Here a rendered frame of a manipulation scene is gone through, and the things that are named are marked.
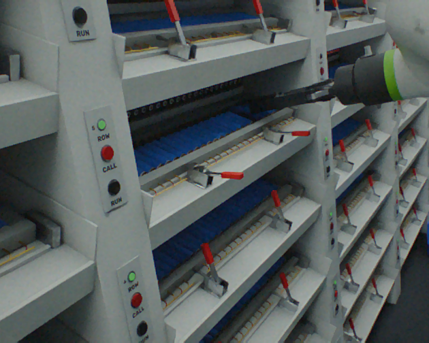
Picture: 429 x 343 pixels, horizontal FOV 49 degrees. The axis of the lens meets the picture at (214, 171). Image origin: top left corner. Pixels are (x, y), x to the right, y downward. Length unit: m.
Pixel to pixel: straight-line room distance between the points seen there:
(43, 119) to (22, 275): 0.17
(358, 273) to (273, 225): 0.67
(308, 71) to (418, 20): 0.41
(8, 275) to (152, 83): 0.29
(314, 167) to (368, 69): 0.35
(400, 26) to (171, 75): 0.35
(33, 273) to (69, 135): 0.16
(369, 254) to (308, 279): 0.57
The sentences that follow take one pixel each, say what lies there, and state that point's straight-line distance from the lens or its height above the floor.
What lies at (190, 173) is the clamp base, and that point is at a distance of 0.76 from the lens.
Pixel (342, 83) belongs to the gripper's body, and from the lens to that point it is 0.92.
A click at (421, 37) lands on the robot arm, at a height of 1.09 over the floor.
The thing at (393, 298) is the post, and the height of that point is 0.03.
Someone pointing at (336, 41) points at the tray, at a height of 1.08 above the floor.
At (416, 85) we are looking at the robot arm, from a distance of 0.88.
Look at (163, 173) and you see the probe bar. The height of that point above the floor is 0.94.
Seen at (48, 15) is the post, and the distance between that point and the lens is 0.54.
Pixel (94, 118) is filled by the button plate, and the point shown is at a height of 1.06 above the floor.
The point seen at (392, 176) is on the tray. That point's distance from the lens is 1.87.
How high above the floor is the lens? 1.14
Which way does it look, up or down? 16 degrees down
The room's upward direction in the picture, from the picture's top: 8 degrees counter-clockwise
